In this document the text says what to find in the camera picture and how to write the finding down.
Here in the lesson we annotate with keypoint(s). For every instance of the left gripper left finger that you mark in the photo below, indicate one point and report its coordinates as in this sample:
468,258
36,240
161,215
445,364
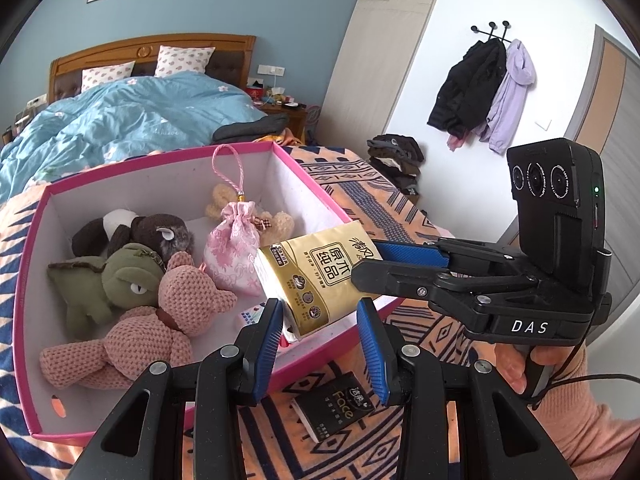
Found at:
259,344

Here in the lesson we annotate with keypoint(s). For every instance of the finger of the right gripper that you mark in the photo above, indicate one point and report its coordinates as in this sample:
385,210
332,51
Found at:
418,255

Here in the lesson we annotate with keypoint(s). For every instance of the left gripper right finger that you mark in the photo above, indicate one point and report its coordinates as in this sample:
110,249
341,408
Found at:
380,343

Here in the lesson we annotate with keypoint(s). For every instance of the black tissue pack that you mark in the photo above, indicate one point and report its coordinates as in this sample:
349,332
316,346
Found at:
326,410

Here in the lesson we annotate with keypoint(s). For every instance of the gold tissue pack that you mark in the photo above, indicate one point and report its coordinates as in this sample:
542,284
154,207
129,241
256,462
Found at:
312,275

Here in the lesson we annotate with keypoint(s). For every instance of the pink drawstring pouch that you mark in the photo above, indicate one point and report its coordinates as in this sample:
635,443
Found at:
231,248

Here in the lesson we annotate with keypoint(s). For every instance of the pink knitted teddy bear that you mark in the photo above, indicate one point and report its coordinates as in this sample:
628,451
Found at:
188,302

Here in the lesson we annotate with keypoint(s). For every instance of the brown and white plush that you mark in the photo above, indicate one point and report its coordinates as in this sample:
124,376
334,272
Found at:
166,234

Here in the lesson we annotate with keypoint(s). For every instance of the green plush toy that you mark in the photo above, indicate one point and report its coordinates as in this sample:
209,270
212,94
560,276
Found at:
96,289

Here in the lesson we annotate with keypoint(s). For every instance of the pink sweater right forearm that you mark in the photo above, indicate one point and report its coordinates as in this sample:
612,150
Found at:
593,442

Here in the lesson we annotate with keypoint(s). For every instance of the person's right hand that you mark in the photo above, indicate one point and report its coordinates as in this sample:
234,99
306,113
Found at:
511,364

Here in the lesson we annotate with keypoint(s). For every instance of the dark clothes pile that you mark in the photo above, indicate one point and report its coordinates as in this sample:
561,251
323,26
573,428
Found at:
399,159

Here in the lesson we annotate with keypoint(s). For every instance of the pink cardboard box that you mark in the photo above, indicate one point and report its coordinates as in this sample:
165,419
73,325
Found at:
179,183

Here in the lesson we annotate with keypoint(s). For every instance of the black hanging jacket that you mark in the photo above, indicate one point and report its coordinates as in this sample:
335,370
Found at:
465,98

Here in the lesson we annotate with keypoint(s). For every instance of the lilac hanging hoodie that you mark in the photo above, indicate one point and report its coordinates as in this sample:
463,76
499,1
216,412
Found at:
505,112

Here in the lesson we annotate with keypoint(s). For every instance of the dark folded clothes on bed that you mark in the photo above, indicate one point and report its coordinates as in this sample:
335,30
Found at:
250,131

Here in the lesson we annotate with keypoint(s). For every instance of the blue floral duvet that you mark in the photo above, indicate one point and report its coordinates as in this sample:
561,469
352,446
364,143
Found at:
119,120

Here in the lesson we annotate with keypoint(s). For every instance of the wooden headboard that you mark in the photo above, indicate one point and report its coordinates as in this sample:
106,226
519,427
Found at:
230,61

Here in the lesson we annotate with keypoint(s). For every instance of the right patterned pillow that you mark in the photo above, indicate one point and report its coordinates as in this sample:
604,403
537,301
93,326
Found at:
174,60

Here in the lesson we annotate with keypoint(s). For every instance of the patterned pillow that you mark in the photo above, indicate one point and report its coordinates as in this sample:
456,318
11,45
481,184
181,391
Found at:
174,60
92,77

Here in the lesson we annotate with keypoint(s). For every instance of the left patterned pillow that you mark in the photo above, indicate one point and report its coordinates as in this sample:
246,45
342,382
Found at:
92,77

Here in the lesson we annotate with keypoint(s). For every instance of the black wall coat hook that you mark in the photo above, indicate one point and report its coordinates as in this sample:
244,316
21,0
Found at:
491,32

